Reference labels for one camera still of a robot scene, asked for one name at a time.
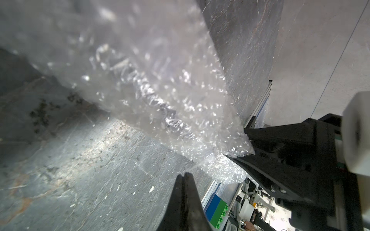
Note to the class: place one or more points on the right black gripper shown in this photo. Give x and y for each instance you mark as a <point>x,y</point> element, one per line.
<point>299,166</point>

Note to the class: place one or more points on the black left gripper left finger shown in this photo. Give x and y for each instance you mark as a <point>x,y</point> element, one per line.
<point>173,219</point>

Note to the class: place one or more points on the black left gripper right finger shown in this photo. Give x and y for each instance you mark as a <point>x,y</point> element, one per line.
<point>195,219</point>

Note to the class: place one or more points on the clear bubble wrap sheet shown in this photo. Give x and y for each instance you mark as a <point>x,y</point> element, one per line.
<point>152,64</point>

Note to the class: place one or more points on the green toy brick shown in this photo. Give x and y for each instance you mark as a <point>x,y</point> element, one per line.
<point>216,211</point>

